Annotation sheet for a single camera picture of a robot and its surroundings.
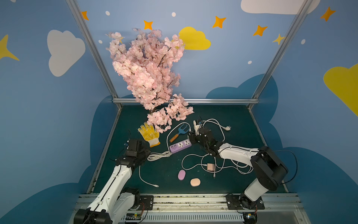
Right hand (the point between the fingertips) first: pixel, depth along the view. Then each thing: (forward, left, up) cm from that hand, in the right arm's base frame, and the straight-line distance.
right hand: (192, 130), depth 90 cm
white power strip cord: (+13, -27, -13) cm, 33 cm away
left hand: (-13, +26, -3) cm, 29 cm away
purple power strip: (-6, +8, -10) cm, 14 cm away
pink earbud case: (-29, -3, -11) cm, 31 cm away
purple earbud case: (-25, +5, -11) cm, 28 cm away
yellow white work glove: (+3, +31, -12) cm, 33 cm away
